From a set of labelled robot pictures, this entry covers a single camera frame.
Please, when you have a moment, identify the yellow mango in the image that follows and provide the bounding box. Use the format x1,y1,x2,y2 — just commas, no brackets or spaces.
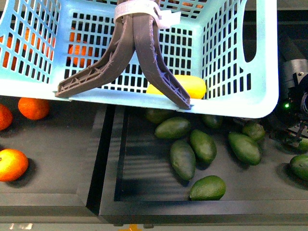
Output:
146,75,206,100

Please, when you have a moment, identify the brown basket handle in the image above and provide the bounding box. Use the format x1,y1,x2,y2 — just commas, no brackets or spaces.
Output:
54,0,192,110

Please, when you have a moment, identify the light blue plastic basket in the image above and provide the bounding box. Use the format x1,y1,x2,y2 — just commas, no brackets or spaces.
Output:
0,0,279,118

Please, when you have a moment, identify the green avocado centre top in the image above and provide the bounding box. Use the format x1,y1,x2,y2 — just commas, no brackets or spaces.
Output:
154,116,192,139

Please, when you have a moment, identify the green avocado long left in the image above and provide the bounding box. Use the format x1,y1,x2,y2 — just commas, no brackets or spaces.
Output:
170,140,196,181

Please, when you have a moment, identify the green avocado long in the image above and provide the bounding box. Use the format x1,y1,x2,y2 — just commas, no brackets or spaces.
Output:
228,132,262,166
170,140,196,181

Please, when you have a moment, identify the green avocado front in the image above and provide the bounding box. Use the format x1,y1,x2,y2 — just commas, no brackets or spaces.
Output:
189,175,226,201

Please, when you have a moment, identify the green avocado right long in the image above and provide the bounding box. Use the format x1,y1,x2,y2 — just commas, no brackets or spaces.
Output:
228,132,262,166

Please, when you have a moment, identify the green avocado right small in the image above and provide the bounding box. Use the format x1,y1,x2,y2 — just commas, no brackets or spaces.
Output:
242,121,265,141

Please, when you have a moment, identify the green avocado far right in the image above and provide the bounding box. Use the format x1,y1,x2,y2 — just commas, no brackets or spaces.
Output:
290,154,308,180

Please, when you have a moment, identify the black display tray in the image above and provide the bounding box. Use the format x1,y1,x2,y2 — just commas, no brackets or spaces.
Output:
99,106,308,225

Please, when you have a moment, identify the white zip tie right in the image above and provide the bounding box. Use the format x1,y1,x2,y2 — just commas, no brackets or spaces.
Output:
114,0,181,29

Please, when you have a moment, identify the orange tangerine top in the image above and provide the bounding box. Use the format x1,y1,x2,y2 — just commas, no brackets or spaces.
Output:
18,97,50,120

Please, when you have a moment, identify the orange tangerine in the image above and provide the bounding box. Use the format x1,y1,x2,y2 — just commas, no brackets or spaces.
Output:
0,149,28,182
18,97,50,120

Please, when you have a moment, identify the orange tangerine left edge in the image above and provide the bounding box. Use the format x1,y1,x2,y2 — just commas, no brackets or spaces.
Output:
0,104,13,130

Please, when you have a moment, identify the orange tangerine lower left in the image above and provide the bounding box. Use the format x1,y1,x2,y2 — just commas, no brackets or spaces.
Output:
0,149,28,182

